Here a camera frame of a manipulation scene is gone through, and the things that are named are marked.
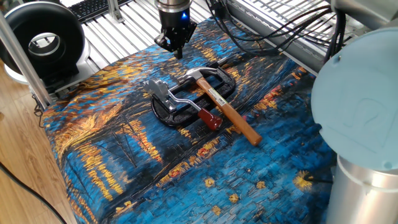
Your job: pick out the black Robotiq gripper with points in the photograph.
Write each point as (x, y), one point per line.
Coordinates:
(174, 21)

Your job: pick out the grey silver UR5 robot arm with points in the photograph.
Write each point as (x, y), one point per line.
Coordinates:
(357, 99)

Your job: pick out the black iron C-clamp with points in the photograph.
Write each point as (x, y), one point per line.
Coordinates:
(186, 116)

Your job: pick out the black keyboard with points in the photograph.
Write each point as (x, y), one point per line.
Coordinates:
(90, 7)

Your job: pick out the starry night print cloth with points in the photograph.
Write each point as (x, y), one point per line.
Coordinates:
(186, 174)

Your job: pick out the black round fan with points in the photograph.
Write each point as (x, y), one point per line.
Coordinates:
(18, 25)

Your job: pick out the grey metal bracket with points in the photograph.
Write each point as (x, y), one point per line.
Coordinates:
(115, 12)

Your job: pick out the aluminium frame post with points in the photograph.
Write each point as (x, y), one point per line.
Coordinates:
(21, 56)

